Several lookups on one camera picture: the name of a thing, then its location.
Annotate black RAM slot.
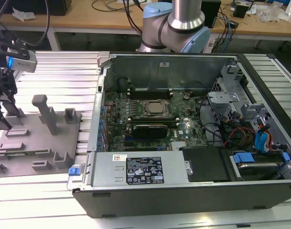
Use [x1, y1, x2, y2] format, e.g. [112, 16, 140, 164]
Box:
[130, 122, 181, 127]
[129, 120, 180, 125]
[130, 95, 173, 100]
[127, 87, 173, 94]
[129, 92, 172, 96]
[129, 118, 179, 122]
[128, 116, 179, 120]
[127, 94, 174, 98]

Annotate grey parts rack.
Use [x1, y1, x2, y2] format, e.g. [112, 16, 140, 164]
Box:
[0, 94, 83, 179]

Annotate white crumpled paper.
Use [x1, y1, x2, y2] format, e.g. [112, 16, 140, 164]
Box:
[11, 6, 38, 22]

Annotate black equipment box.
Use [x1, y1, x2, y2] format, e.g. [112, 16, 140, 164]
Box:
[0, 0, 72, 16]

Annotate wooden desk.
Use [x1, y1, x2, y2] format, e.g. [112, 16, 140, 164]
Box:
[0, 0, 291, 52]

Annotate silver power supply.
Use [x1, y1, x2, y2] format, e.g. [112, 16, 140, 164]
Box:
[84, 151, 192, 189]

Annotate CPU socket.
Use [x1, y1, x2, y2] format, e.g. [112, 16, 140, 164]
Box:
[140, 98, 172, 118]

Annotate metal socket cover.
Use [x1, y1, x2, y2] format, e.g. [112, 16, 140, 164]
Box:
[144, 100, 170, 116]

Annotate black graphics card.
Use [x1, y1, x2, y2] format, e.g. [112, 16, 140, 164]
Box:
[132, 123, 169, 141]

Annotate silver CPU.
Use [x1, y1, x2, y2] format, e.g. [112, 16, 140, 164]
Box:
[149, 102, 164, 113]

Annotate silver finned heatsink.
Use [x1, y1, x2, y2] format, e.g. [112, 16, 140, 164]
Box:
[171, 140, 188, 151]

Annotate green motherboard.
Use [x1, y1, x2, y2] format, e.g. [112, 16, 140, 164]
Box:
[104, 87, 209, 152]

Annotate black PC case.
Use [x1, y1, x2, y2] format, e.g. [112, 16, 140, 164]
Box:
[66, 51, 291, 219]

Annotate silver metal drive cage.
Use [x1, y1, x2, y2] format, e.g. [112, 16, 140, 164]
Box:
[206, 63, 271, 125]

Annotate black plastic drive cover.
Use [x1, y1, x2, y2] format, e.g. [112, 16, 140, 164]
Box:
[179, 146, 233, 184]

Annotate black speaker box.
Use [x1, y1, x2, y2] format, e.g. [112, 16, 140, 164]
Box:
[202, 0, 222, 29]

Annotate small dark adapter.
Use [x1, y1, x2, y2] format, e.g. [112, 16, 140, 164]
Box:
[227, 20, 241, 30]

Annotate small black device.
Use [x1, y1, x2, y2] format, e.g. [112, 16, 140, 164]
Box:
[232, 4, 250, 18]

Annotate blue disk carrier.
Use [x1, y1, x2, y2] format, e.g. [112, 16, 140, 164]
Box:
[232, 152, 291, 167]

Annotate silver hard disk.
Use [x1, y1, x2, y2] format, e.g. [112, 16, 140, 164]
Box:
[236, 162, 281, 180]

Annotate clear plastic bags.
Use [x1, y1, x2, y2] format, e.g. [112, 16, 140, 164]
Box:
[257, 1, 291, 24]

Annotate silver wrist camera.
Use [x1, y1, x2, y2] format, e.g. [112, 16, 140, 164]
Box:
[5, 46, 38, 73]

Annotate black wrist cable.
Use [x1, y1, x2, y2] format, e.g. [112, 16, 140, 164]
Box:
[16, 0, 52, 47]

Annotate grey case corner handle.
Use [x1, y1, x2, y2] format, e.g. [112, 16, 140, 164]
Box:
[97, 51, 112, 68]

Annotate black internal cable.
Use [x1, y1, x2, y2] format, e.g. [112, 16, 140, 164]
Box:
[198, 95, 224, 146]

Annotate blue desk cable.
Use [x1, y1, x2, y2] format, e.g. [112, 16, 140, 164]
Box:
[224, 21, 233, 53]

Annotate red yellow power wires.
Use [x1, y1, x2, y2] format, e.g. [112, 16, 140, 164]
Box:
[227, 126, 257, 146]

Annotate blue data cable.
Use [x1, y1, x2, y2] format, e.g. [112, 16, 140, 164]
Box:
[254, 120, 271, 156]

